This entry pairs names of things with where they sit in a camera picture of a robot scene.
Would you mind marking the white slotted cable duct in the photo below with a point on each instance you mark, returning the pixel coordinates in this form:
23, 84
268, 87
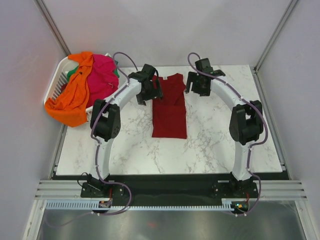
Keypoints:
99, 205

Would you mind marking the vertical aluminium post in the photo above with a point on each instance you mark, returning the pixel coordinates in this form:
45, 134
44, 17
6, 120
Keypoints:
276, 33
52, 25

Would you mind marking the right vertical aluminium post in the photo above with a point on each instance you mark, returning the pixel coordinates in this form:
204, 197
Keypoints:
276, 33

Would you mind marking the white plastic laundry basket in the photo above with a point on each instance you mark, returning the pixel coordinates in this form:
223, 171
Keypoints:
59, 81

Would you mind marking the green t shirt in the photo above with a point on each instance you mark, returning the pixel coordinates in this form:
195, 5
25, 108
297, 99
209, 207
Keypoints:
71, 72

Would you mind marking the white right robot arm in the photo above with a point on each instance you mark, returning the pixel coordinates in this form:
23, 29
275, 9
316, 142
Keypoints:
246, 121

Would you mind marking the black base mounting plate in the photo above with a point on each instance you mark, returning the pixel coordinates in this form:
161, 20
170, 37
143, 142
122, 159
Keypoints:
121, 194

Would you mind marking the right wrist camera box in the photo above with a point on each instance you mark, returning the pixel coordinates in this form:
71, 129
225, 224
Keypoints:
203, 65

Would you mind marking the pink t shirt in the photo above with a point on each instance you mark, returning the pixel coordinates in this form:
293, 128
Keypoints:
102, 81

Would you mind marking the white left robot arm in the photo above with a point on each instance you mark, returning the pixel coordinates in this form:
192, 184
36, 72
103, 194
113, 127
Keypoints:
106, 120

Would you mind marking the left vertical aluminium post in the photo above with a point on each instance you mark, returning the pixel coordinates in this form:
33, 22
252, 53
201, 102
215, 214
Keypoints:
52, 25

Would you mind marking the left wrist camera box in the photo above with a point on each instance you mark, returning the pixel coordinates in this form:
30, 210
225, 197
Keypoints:
147, 73

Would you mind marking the dark red t shirt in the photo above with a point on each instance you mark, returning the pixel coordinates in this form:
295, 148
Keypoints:
169, 113

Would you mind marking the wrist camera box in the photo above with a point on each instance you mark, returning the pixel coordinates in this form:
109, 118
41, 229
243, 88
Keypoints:
147, 73
203, 65

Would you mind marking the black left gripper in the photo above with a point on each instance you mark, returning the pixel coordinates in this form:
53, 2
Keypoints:
156, 93

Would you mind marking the aluminium frame rail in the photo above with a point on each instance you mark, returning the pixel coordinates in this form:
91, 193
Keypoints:
266, 190

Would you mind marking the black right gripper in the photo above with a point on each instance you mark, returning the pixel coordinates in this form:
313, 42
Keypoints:
192, 77

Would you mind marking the orange t shirt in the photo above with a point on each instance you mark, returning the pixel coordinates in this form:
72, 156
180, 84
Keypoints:
69, 107

